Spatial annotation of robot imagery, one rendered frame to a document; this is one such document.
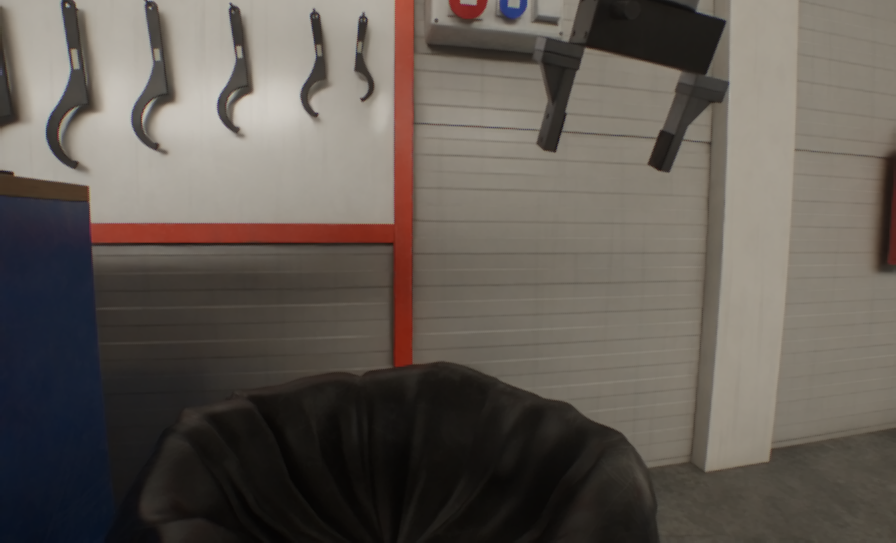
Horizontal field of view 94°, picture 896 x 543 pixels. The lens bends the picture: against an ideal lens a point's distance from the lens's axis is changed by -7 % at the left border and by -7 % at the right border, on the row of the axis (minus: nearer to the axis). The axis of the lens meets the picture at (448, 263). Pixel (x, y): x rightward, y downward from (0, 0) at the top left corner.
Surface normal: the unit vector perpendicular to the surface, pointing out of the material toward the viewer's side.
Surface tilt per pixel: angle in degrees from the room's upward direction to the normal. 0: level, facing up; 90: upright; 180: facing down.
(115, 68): 90
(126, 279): 90
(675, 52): 113
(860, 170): 90
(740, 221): 90
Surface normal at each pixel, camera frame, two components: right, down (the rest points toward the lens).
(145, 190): 0.20, 0.08
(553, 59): 0.11, 0.47
